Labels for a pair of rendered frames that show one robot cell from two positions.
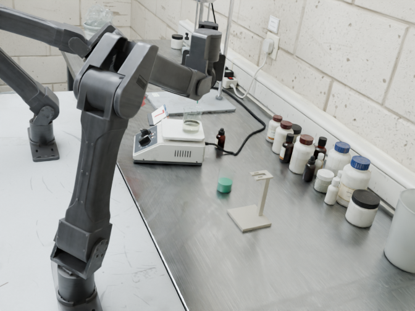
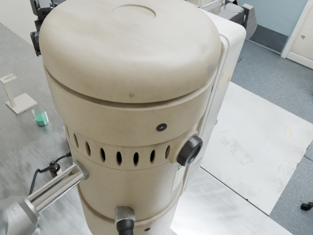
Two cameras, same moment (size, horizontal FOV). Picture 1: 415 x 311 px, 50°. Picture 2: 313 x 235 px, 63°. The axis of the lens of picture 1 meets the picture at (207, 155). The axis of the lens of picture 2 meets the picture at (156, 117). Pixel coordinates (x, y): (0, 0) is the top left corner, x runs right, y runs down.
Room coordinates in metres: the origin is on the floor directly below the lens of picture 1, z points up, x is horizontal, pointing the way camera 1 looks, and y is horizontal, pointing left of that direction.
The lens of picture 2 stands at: (1.70, 0.04, 1.58)
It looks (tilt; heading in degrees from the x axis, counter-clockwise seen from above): 45 degrees down; 154
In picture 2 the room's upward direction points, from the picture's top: 6 degrees clockwise
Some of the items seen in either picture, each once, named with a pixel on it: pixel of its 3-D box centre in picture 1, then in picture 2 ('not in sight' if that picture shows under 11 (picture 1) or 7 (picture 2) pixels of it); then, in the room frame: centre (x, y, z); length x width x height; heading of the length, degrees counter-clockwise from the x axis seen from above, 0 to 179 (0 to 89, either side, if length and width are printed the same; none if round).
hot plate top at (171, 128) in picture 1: (182, 129); not in sight; (1.15, 0.08, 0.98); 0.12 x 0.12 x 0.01; 10
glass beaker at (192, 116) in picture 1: (192, 120); not in sight; (1.13, 0.05, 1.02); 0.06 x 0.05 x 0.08; 85
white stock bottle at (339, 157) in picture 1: (338, 162); not in sight; (1.12, -0.37, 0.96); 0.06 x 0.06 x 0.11
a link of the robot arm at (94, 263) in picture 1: (77, 248); not in sight; (0.58, 0.20, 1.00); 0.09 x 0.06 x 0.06; 65
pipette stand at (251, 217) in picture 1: (252, 197); (16, 90); (0.88, -0.12, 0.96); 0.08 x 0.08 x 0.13; 29
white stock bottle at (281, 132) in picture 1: (283, 137); not in sight; (1.26, -0.23, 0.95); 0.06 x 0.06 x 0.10
